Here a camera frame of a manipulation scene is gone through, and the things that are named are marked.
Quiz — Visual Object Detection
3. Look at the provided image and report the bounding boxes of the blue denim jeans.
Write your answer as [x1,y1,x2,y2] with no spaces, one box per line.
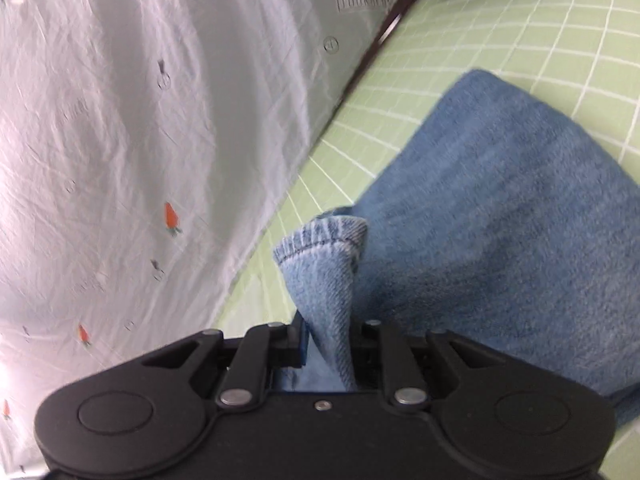
[272,69,640,426]

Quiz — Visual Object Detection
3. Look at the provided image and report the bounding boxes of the carrot printed grey sheet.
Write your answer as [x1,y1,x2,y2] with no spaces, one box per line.
[0,0,416,476]

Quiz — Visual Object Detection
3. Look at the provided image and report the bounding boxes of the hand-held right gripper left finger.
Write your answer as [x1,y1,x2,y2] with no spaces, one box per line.
[140,322,307,408]

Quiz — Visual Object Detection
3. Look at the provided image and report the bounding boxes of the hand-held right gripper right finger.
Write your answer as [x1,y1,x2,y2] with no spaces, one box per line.
[352,320,501,408]

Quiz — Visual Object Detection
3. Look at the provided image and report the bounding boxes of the green checked mat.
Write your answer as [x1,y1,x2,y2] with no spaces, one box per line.
[215,0,640,480]

